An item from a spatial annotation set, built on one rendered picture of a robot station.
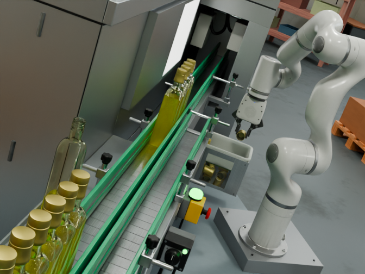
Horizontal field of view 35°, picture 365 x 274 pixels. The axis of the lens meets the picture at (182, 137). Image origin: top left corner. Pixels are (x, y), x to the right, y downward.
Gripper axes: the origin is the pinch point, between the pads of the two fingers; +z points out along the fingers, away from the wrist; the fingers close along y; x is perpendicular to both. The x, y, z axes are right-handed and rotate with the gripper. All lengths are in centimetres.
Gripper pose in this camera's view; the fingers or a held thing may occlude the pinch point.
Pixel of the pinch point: (243, 131)
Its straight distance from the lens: 233.3
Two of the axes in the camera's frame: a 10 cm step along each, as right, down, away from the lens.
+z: -3.2, 8.9, 3.3
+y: 9.2, 3.8, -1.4
